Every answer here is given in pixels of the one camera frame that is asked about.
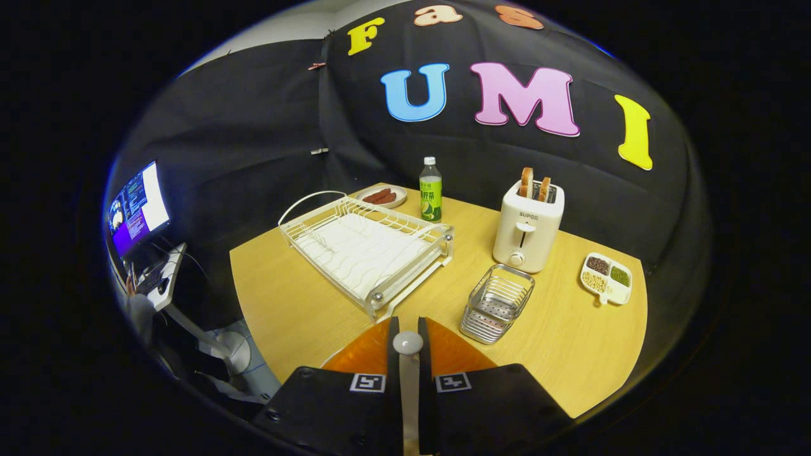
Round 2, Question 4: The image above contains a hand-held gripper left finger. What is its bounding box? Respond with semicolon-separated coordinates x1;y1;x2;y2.
252;316;404;456

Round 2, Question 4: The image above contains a metal wire basket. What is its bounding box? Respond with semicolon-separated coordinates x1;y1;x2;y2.
459;263;536;345

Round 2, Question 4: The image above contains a computer monitor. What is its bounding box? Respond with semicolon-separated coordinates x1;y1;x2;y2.
106;160;172;259

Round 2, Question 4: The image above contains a black backdrop cloth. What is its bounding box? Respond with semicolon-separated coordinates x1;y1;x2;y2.
105;0;713;393

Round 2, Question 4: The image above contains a metal spoon with white end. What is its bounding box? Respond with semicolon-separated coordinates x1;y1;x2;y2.
392;330;424;456

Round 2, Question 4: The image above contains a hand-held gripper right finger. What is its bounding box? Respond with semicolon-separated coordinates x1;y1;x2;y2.
417;316;575;456

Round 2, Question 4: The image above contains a small round saucer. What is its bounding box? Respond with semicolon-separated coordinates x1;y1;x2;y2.
355;184;409;210

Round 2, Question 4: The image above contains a white wire dish rack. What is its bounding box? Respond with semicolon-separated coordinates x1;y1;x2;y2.
278;190;455;324

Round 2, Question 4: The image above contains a white divided dish with beans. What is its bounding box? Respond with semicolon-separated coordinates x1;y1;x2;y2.
579;252;633;306

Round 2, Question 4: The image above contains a white monitor stand desk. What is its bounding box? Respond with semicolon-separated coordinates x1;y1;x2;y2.
143;243;254;381

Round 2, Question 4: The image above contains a white toaster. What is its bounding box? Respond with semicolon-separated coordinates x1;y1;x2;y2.
492;179;566;274

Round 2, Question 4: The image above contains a green label drink bottle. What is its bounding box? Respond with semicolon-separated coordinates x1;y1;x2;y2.
419;156;444;223

